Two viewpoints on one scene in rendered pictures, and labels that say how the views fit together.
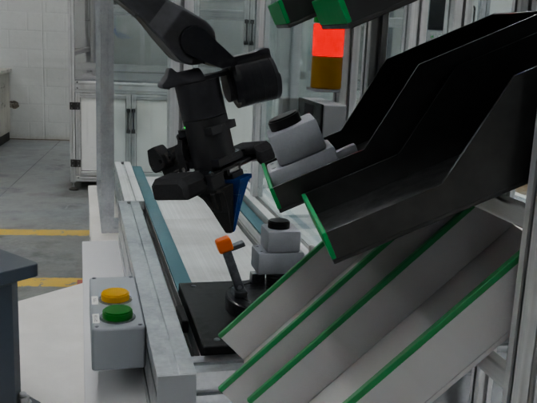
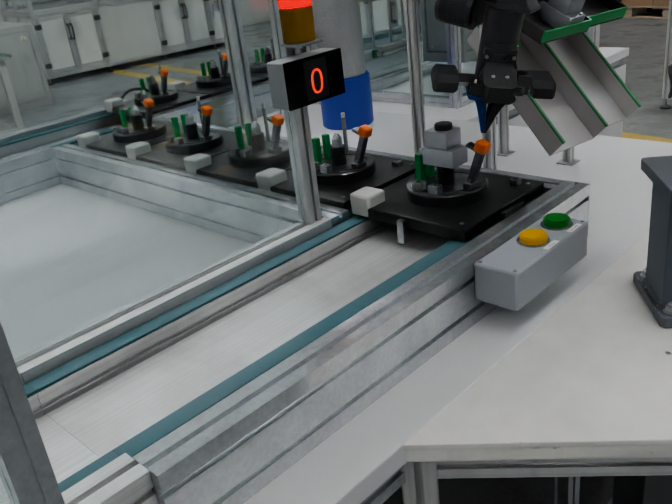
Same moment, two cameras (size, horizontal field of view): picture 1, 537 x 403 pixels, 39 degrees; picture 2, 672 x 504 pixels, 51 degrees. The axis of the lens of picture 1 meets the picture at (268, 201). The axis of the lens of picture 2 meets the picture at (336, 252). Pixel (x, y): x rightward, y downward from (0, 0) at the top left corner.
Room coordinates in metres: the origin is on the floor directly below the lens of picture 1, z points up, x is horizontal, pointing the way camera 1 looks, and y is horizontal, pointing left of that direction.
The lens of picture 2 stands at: (1.73, 0.90, 1.41)
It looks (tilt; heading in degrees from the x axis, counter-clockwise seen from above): 24 degrees down; 241
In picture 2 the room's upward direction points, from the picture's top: 7 degrees counter-clockwise
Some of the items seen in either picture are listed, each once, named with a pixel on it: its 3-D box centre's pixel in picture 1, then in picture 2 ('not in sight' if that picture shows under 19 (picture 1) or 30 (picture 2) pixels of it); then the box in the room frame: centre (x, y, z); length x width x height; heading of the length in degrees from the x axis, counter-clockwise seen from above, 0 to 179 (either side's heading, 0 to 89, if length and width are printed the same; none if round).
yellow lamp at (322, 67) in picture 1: (327, 72); (297, 24); (1.20, -0.08, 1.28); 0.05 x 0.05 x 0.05
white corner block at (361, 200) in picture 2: not in sight; (367, 202); (1.11, -0.09, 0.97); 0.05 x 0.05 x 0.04; 14
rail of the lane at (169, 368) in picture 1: (147, 285); (422, 311); (1.22, 0.20, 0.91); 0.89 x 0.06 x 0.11; 14
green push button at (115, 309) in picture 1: (117, 316); (556, 223); (0.95, 0.20, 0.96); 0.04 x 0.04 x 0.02
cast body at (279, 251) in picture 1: (284, 245); (439, 142); (0.99, -0.03, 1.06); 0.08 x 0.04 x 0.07; 104
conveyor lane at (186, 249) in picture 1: (245, 278); (321, 289); (1.28, 0.04, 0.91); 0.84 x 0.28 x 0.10; 14
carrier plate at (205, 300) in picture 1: (275, 313); (446, 198); (0.99, -0.02, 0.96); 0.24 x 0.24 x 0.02; 14
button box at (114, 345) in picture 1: (115, 318); (533, 258); (1.02, 0.21, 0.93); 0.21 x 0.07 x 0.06; 14
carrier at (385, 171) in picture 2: not in sight; (337, 152); (1.05, -0.26, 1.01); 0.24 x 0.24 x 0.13; 14
